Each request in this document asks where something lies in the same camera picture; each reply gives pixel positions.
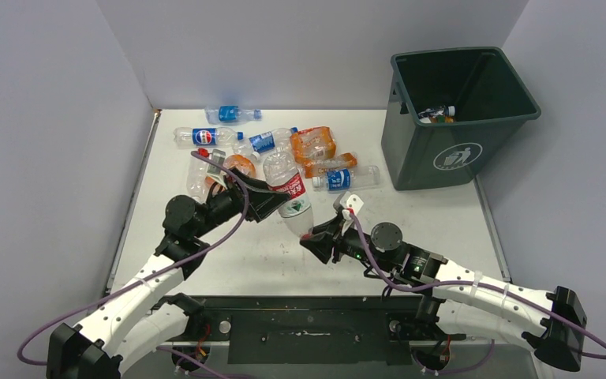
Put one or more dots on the clear bottle white cap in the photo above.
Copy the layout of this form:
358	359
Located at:
282	175

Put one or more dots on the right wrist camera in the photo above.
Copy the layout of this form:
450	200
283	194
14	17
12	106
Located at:
348	204

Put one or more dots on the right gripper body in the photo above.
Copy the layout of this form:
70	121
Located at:
350	242

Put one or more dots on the clear bottle blue label tilted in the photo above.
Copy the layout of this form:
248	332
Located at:
252	148

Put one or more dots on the clear unlabelled bottle blue cap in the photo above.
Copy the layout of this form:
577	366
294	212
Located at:
198	182

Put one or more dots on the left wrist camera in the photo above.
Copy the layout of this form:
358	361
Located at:
214	162

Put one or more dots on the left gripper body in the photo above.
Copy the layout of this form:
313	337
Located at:
226	204

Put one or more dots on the orange label crushed bottle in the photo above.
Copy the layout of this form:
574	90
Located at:
243	164

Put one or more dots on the dark green trash bin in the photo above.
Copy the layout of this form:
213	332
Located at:
492	103

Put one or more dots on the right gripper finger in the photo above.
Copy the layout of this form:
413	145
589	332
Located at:
321	246
331	227

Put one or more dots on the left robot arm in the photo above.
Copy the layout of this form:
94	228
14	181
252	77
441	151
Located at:
126	326

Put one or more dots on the crushed clear water bottle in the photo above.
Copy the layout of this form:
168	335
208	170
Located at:
429	114

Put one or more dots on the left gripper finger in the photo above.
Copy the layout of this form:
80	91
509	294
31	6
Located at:
263	203
236	182

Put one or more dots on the pepsi bottle blue cap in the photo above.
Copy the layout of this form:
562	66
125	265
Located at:
187	137

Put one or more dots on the clear bottle blue label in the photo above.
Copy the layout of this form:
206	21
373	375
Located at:
231	114
252	148
347	179

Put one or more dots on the white knob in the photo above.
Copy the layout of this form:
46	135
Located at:
224	327

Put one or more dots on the large orange label bottle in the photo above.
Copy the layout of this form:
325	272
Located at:
313	143

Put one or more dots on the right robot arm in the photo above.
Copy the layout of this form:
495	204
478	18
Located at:
462	301

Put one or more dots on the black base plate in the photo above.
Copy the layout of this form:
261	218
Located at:
336	330

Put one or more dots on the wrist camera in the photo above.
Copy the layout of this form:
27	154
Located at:
214	162
348	204

